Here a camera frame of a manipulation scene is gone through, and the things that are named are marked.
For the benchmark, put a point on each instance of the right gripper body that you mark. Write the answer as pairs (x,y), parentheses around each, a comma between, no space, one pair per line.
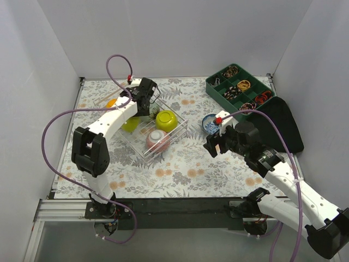
(218,143)

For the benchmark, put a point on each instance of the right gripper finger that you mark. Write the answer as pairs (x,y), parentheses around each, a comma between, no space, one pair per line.
(213,138)
(212,148)

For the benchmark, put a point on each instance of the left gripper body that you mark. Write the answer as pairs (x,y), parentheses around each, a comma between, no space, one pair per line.
(145,105)

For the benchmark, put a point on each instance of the blue floral white bowl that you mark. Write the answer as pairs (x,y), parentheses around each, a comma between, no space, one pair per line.
(208,124)

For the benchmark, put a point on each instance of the lime green bowl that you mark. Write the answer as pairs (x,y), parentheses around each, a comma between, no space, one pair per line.
(131,124)
(166,121)

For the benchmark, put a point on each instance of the white wire dish rack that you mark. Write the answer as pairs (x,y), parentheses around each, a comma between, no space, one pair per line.
(131,149)

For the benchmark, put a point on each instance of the mint green floral bowl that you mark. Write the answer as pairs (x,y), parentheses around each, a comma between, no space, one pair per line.
(154,109)

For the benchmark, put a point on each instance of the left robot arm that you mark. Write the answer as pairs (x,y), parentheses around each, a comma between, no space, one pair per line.
(90,152)

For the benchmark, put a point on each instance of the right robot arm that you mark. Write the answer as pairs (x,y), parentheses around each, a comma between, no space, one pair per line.
(323,224)

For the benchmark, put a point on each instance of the orange bowl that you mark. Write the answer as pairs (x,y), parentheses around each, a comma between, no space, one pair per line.
(111,103)

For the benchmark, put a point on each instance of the dark patterned scrunchie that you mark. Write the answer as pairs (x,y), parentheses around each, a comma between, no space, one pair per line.
(248,106)

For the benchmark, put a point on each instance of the pink speckled bowl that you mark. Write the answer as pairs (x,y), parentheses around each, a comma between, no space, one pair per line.
(158,141)

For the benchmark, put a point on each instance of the black floral scrunchie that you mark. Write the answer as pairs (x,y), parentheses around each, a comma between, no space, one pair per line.
(232,92)

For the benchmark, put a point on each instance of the orange black scrunchie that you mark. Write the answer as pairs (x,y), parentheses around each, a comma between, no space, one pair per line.
(263,97)

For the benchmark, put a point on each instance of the green compartment tray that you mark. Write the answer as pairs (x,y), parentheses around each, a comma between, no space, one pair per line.
(216,85)

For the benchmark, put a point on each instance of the black cloth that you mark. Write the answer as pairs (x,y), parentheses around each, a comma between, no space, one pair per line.
(282,117)

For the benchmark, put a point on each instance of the yellow patterned scrunchie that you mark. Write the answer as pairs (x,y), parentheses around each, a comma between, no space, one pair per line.
(244,85)

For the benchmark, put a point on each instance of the brown patterned scrunchie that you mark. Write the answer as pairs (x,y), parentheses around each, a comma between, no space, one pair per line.
(230,71)

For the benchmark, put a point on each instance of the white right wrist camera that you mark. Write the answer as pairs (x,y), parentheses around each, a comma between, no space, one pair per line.
(223,120)

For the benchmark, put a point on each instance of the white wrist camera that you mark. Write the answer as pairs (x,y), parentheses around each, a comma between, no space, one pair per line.
(133,81)
(223,120)

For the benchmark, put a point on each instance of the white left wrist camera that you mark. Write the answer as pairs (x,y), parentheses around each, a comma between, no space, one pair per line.
(133,81)

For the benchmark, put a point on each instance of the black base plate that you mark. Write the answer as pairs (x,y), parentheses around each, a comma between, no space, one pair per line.
(196,213)

